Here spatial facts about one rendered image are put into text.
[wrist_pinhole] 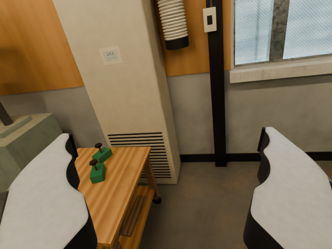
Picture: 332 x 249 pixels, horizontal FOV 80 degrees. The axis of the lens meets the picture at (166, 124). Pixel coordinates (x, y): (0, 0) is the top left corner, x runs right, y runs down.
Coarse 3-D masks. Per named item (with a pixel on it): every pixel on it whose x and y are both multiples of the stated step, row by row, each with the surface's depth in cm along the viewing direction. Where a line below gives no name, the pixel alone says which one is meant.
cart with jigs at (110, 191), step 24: (96, 144) 127; (96, 168) 114; (120, 168) 120; (144, 168) 138; (96, 192) 107; (120, 192) 104; (144, 192) 147; (96, 216) 93; (120, 216) 91; (144, 216) 129; (120, 240) 118
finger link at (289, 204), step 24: (264, 144) 11; (288, 144) 10; (264, 168) 9; (288, 168) 8; (312, 168) 8; (264, 192) 7; (288, 192) 7; (312, 192) 7; (264, 216) 6; (288, 216) 6; (312, 216) 6; (264, 240) 6; (288, 240) 6; (312, 240) 6
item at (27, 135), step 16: (0, 112) 148; (0, 128) 150; (16, 128) 153; (32, 128) 152; (48, 128) 167; (0, 144) 136; (16, 144) 140; (32, 144) 152; (48, 144) 166; (0, 160) 141; (16, 160) 139; (0, 176) 152; (16, 176) 148; (0, 192) 164
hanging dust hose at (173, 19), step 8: (160, 0) 115; (168, 0) 112; (176, 0) 113; (160, 8) 117; (168, 8) 114; (176, 8) 114; (160, 16) 121; (168, 16) 116; (176, 16) 116; (184, 16) 119; (168, 24) 118; (176, 24) 118; (184, 24) 121; (168, 32) 121; (176, 32) 119; (184, 32) 122; (168, 40) 124; (176, 40) 122; (184, 40) 123; (168, 48) 127; (176, 48) 124
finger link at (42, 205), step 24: (72, 144) 11; (24, 168) 9; (48, 168) 9; (72, 168) 9; (24, 192) 8; (48, 192) 8; (72, 192) 8; (24, 216) 7; (48, 216) 7; (72, 216) 7; (0, 240) 6; (24, 240) 6; (48, 240) 6; (72, 240) 6; (96, 240) 7
